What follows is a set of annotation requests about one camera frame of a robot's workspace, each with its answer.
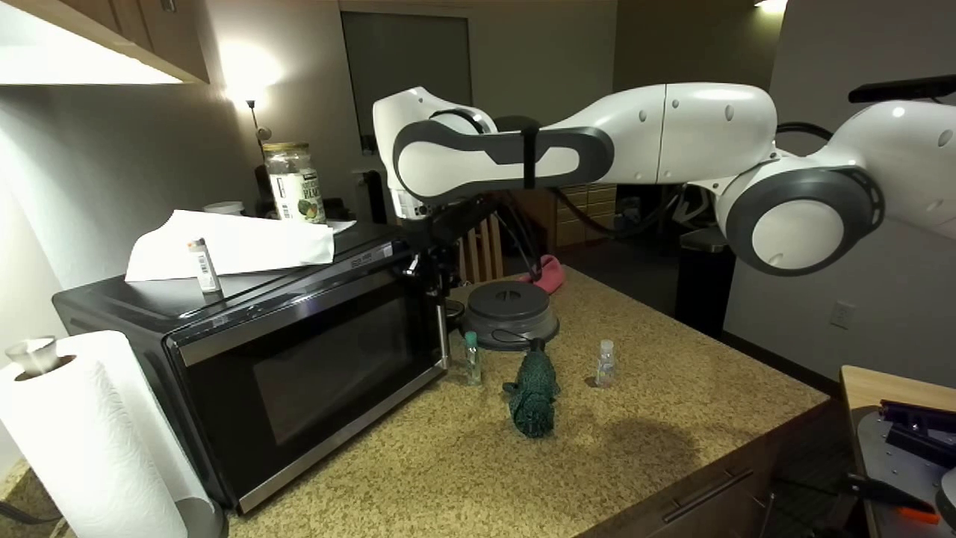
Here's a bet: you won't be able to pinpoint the white paper towel roll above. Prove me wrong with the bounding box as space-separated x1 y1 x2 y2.
0 329 218 538

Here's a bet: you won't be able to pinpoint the red cloth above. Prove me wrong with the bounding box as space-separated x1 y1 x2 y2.
525 252 572 300

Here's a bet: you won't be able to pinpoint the wooden slatted chair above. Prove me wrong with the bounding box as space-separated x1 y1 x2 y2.
451 210 509 289

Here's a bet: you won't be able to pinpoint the glass storage jar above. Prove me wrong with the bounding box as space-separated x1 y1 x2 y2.
262 141 325 223

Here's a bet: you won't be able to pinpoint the small clear plastic bottle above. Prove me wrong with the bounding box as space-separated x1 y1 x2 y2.
591 337 619 389

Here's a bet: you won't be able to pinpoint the black trash bin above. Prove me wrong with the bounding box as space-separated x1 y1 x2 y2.
675 231 737 337

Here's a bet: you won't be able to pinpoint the white folded cloth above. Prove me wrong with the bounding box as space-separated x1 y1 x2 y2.
126 205 358 283

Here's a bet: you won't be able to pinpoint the lit desk lamp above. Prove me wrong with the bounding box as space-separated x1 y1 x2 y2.
222 38 283 161

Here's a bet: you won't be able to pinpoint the black steel microwave oven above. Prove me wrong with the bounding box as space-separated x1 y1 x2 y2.
52 220 454 518

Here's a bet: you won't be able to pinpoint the small green plastic bottle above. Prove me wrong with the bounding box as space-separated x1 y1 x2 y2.
461 329 486 389

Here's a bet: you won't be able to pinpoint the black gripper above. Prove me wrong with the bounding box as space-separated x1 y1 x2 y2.
400 219 471 306

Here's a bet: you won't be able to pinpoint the small clear tube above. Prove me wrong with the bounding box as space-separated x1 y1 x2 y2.
188 235 223 300

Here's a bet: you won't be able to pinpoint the wooden cart with black tools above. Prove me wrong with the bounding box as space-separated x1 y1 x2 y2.
840 362 956 538

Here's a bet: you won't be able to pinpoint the wooden upper cabinets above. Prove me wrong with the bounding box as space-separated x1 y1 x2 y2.
0 0 213 90

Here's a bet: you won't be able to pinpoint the grey window blind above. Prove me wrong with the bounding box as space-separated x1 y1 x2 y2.
340 8 477 147

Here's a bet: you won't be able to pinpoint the black stereo camera bar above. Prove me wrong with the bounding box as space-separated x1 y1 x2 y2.
845 72 956 108

